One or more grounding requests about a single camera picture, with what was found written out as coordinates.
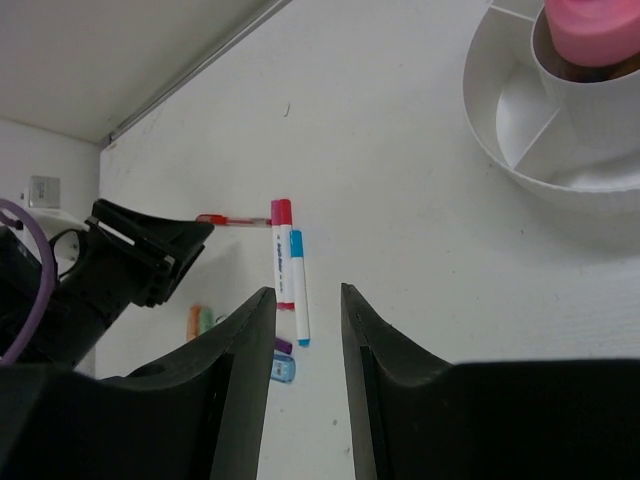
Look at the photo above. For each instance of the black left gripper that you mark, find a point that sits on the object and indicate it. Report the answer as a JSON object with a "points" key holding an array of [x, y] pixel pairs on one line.
{"points": [[129, 257]]}

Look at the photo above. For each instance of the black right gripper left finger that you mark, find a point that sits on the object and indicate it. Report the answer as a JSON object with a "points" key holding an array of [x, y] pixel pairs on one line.
{"points": [[197, 412]]}

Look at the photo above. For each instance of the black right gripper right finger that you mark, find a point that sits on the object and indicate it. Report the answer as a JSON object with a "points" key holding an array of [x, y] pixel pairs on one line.
{"points": [[393, 414]]}

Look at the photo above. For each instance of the pink highlighter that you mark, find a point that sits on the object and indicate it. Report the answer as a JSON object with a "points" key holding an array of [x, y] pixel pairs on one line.
{"points": [[594, 33]]}

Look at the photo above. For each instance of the pink cap white marker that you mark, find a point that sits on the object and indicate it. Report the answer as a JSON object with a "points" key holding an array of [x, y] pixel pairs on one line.
{"points": [[276, 243]]}

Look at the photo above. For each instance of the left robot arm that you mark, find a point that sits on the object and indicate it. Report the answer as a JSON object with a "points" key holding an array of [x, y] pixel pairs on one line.
{"points": [[36, 327]]}

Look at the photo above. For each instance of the orange highlighter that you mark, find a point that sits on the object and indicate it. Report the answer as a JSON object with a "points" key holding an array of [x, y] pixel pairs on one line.
{"points": [[193, 323]]}

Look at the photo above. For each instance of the light blue highlighter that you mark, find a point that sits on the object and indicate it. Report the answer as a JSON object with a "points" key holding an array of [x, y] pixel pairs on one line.
{"points": [[283, 368]]}

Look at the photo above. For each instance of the green highlighter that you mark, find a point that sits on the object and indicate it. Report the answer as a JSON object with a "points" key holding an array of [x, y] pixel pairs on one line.
{"points": [[206, 320]]}

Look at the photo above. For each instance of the blue cap white marker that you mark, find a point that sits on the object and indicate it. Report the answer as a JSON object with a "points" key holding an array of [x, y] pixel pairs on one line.
{"points": [[300, 289]]}

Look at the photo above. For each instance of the white round divided container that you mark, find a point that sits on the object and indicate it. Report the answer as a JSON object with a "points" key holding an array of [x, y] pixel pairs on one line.
{"points": [[573, 144]]}

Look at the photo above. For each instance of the aluminium table rail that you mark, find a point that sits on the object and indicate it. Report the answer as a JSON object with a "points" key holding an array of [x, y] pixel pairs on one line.
{"points": [[251, 22]]}

